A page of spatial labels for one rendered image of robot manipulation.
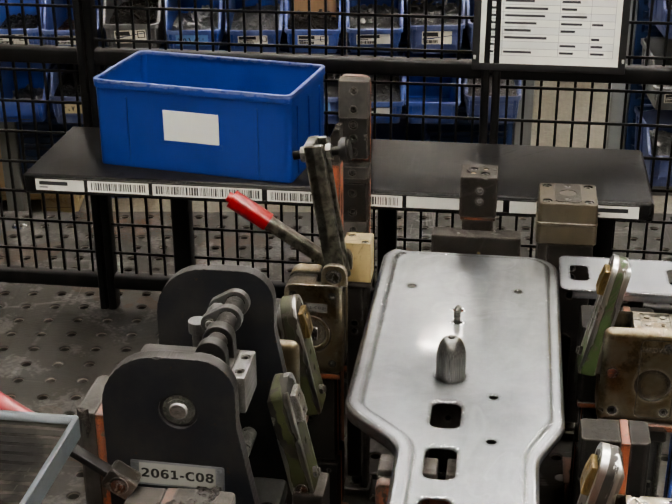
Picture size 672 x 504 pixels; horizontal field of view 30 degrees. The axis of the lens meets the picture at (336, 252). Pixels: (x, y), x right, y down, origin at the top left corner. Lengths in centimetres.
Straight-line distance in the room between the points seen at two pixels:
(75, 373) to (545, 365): 87
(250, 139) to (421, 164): 26
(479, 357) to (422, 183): 45
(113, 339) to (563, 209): 81
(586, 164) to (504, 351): 54
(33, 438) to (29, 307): 127
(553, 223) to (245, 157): 45
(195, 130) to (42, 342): 50
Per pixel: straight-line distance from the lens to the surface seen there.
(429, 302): 151
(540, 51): 191
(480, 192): 168
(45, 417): 100
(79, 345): 208
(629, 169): 188
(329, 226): 141
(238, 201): 143
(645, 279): 160
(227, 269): 115
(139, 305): 219
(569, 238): 167
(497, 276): 158
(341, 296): 144
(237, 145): 179
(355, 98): 168
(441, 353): 133
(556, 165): 187
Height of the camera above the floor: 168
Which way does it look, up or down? 24 degrees down
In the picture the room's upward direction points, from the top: straight up
